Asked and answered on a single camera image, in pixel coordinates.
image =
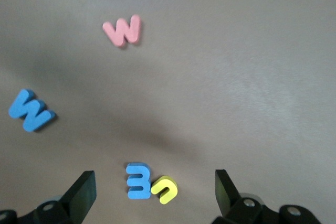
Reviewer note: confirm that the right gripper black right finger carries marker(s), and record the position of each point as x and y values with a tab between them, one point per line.
227	195

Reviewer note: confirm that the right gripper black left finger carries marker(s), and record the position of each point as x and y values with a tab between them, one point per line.
78	197

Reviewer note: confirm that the yellow foam letter u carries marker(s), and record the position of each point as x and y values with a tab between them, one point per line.
170	192

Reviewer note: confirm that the blue foam letter E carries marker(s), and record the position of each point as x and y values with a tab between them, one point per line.
145	182

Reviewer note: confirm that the blue foam letter M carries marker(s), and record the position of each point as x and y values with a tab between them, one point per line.
18	107

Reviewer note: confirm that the pink foam letter w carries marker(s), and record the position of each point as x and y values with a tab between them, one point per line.
120	41

